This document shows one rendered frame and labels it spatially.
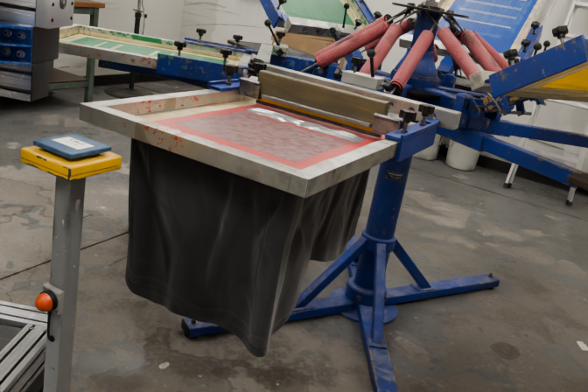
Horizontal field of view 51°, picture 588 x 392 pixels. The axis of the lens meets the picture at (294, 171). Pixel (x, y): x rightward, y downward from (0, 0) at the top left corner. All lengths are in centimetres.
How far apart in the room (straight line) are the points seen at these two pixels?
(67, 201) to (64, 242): 9
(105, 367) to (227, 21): 517
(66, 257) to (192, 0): 609
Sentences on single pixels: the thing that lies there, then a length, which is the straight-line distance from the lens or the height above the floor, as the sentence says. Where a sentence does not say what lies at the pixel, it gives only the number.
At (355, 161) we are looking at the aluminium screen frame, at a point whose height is 99.
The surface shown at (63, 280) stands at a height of 70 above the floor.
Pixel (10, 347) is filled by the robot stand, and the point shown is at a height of 23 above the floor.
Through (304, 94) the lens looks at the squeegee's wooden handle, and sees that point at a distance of 178.
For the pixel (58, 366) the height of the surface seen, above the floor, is 50.
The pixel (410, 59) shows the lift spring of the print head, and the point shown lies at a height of 114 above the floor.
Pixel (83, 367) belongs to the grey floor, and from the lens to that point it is 227.
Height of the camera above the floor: 133
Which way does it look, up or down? 17 degrees down
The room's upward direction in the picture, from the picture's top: 10 degrees clockwise
